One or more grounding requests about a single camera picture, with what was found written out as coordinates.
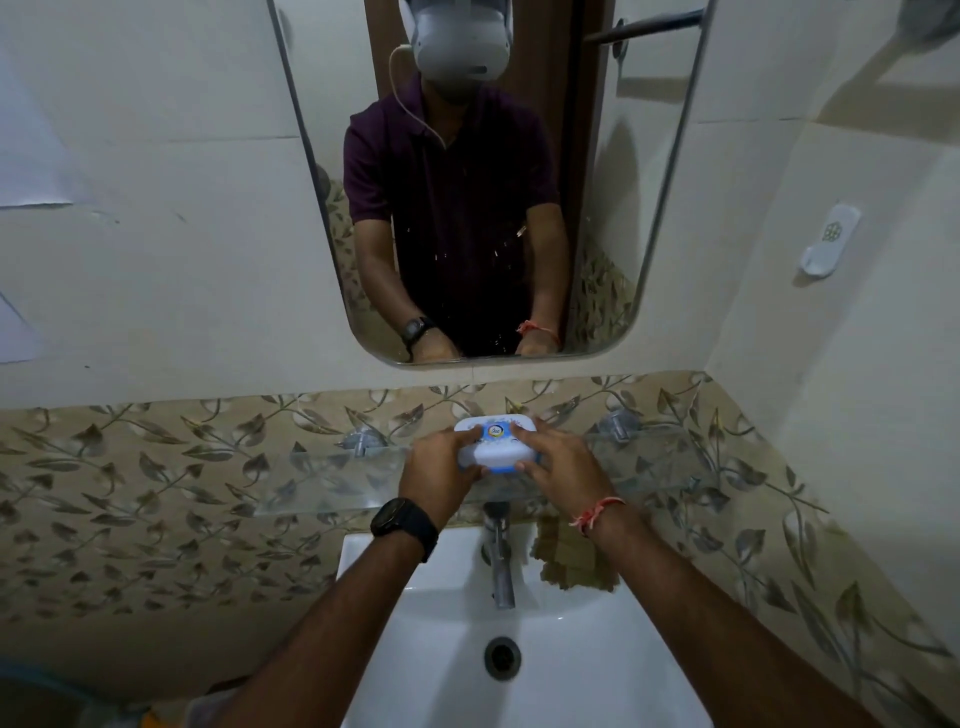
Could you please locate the metal sink drain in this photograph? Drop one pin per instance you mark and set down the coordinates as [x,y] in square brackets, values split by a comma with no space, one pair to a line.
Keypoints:
[502,658]

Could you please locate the metal shelf bracket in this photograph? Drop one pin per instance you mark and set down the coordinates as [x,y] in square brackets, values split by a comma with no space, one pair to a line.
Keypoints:
[361,442]
[621,426]

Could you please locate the black wristwatch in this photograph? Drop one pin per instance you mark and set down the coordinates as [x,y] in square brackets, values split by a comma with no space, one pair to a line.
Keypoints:
[403,525]

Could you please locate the person's left thumb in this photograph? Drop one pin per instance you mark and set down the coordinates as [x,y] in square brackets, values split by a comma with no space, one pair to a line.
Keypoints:
[472,474]

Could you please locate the white ceramic sink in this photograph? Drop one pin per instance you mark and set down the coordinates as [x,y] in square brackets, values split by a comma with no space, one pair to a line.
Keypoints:
[450,645]

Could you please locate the person's left hand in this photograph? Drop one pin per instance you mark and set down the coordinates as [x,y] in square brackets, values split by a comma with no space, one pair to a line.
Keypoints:
[429,476]

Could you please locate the clear glass shelf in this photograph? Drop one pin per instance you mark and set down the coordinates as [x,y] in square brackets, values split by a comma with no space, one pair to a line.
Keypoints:
[330,476]

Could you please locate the person's right forearm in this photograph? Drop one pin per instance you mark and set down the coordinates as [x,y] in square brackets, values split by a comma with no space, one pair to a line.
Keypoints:
[705,622]

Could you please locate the person's right thumb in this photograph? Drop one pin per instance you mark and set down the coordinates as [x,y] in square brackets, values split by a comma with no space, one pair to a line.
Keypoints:
[526,466]

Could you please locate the blue plastic bucket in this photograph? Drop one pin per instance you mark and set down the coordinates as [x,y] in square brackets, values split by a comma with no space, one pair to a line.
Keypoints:
[45,694]

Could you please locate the chrome faucet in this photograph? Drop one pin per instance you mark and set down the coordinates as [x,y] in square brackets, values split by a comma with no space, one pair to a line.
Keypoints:
[500,559]

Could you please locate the person's left forearm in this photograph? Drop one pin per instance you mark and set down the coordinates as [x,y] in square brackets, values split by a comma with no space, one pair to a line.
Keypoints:
[337,637]

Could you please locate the white plastic wall hook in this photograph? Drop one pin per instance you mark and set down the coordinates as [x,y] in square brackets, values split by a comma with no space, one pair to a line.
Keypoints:
[829,244]

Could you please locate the white and blue soap box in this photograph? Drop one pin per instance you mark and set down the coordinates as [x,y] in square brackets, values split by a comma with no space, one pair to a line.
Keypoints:
[496,446]

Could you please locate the rounded wall mirror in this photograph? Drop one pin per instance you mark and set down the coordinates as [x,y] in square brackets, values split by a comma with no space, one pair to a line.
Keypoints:
[480,187]

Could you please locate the person's right hand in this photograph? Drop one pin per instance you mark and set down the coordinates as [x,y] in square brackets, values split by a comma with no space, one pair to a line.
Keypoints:
[570,472]

